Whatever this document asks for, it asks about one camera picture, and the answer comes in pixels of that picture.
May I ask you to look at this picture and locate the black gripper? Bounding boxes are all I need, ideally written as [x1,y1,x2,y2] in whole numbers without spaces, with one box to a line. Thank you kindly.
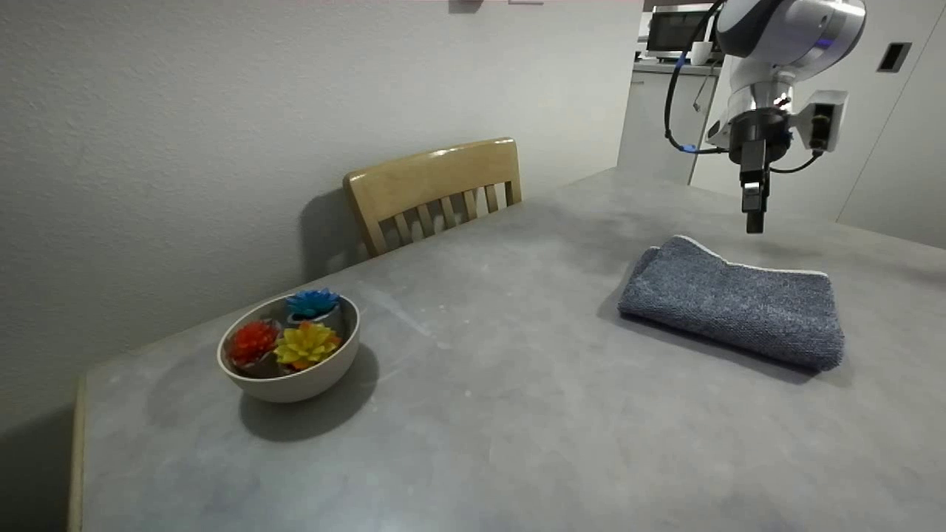
[728,108,791,232]

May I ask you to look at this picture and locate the gray towel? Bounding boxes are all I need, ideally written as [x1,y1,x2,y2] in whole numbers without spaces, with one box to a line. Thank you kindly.
[618,237,846,371]

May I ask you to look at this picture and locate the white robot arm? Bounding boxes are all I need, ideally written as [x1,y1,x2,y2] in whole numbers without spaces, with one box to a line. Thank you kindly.
[707,0,867,232]

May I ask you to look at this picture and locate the microwave oven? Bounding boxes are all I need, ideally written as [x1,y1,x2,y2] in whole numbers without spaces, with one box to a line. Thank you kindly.
[645,3,715,62]

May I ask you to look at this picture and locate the light wooden chair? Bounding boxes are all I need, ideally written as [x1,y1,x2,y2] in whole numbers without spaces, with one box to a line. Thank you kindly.
[342,136,521,256]

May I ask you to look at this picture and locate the blue toy flower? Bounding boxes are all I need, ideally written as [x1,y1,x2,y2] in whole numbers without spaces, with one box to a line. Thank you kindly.
[286,290,341,320]

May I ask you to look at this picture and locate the cream ceramic bowl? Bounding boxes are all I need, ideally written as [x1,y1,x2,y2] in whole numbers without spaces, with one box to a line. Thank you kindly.
[216,293,360,402]

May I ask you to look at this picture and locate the yellow toy flower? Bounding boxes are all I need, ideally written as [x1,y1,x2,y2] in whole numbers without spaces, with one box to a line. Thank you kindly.
[275,323,342,370]

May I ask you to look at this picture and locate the red toy flower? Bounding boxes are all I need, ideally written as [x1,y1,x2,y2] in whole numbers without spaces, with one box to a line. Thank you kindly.
[230,320,277,364]

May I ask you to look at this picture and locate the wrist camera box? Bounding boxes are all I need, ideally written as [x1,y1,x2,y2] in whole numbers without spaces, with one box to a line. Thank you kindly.
[796,91,849,154]

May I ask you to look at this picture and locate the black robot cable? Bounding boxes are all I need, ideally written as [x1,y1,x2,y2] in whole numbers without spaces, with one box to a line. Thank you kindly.
[661,0,735,159]

